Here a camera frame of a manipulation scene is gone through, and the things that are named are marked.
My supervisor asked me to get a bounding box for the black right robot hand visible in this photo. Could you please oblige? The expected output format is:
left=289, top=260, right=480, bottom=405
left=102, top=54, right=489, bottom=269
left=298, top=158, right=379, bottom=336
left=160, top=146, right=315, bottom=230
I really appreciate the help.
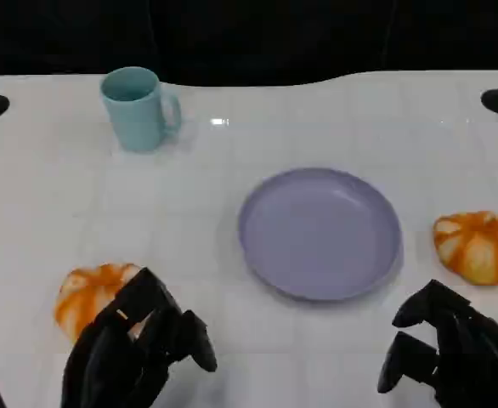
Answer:
left=376, top=279, right=498, bottom=408

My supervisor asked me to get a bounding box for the orange and white bread roll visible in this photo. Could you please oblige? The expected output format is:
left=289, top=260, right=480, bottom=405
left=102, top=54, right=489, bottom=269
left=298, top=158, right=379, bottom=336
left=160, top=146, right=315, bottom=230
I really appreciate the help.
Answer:
left=433, top=210, right=498, bottom=286
left=53, top=262, right=144, bottom=341

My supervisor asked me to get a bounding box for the pale green mug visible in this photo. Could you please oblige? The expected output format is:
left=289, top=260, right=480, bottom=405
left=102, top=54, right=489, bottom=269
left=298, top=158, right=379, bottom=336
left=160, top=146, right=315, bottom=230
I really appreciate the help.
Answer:
left=99, top=66, right=182, bottom=153

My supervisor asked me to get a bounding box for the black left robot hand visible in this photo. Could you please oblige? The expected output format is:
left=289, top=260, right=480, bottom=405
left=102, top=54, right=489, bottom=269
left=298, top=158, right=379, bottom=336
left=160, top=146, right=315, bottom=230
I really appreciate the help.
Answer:
left=60, top=266, right=218, bottom=408

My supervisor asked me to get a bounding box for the lilac plate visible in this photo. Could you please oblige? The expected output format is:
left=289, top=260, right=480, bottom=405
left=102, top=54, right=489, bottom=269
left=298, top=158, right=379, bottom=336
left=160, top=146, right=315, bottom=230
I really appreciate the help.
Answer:
left=237, top=167, right=403, bottom=303

